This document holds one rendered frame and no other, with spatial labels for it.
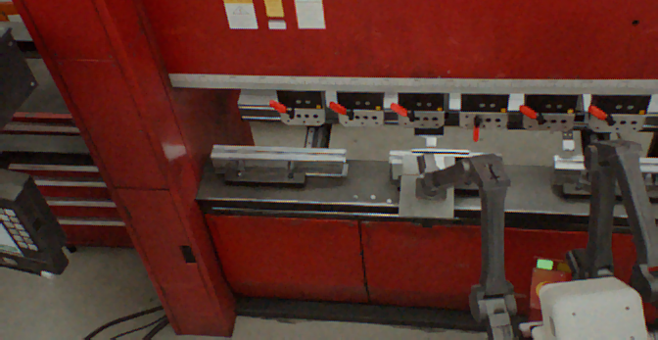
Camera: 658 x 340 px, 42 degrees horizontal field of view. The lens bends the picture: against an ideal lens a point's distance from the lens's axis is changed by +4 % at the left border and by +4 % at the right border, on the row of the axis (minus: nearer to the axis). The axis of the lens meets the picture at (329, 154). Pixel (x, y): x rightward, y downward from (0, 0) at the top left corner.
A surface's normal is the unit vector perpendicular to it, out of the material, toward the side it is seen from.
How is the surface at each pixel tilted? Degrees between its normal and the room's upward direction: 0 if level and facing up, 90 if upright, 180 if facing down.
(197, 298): 90
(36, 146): 0
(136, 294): 0
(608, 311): 47
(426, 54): 90
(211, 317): 90
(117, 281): 0
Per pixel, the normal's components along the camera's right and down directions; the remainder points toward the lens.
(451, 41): -0.11, 0.76
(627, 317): 0.03, 0.11
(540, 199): -0.09, -0.65
